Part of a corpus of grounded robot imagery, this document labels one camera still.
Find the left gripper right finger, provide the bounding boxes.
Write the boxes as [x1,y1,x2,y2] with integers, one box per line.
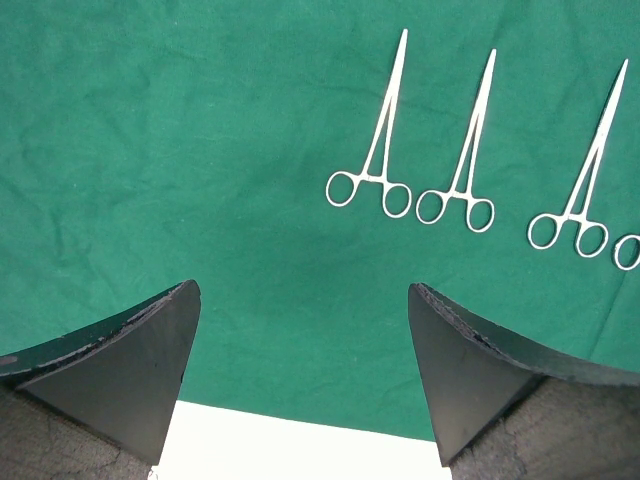
[408,283,639,479]

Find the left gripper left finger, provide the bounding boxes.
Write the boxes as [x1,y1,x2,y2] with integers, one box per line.
[1,280,201,479]

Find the steel forceps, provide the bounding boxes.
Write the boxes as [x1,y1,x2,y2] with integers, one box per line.
[527,58,629,258]
[325,28,413,219]
[613,234,640,271]

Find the green surgical drape cloth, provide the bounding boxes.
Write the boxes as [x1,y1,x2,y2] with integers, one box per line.
[1,1,639,438]

